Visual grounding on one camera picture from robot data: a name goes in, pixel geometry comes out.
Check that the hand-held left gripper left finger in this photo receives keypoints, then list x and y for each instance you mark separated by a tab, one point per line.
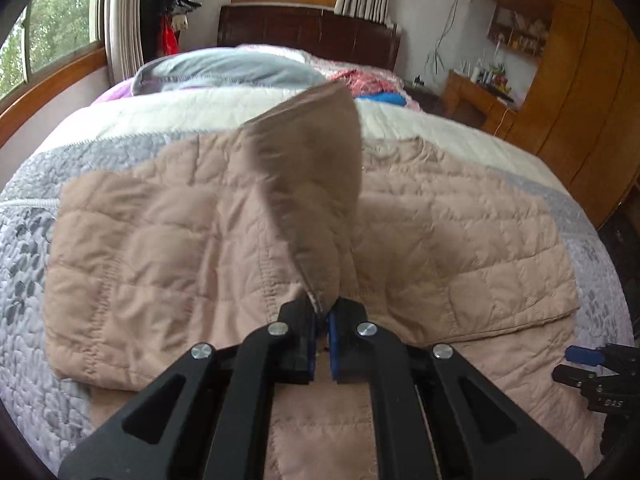
312	360

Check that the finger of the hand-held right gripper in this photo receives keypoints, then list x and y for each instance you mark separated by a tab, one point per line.
595	390
585	355

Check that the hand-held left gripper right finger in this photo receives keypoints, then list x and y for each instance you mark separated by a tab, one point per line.
334	350

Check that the beige quilted jacket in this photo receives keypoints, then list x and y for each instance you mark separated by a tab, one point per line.
200	235

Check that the hanging black clothes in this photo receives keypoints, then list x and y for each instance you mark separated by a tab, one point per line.
152	15

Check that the dark furniture piece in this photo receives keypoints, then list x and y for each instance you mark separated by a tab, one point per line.
625	260

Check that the blue cloth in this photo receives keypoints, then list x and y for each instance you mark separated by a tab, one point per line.
382	98

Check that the dark nightstand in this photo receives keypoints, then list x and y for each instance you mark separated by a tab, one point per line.
422	97

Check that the wooden wardrobe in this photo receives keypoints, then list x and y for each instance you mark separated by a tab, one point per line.
580	85

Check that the red patterned cloth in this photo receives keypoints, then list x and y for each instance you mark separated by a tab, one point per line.
365	80

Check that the wooden desk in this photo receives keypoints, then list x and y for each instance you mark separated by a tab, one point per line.
470	102

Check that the pink floral bedsheet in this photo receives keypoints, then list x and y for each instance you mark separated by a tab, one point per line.
320	62

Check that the group of bottles on desk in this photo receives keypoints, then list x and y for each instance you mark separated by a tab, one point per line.
485	77

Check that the grey pillow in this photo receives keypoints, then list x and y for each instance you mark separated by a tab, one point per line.
225	72

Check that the grey patterned bed quilt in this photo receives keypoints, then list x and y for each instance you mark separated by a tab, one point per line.
30	260

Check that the dark wooden headboard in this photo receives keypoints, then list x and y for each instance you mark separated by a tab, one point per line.
300	30

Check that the purple blanket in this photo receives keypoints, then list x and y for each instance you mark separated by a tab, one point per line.
115	94

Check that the hanging red cloth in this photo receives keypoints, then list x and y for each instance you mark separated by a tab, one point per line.
170	37

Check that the wide wooden-framed window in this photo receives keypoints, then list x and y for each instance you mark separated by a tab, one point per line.
55	25

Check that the wooden wall shelf with items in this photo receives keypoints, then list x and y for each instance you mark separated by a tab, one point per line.
520	32

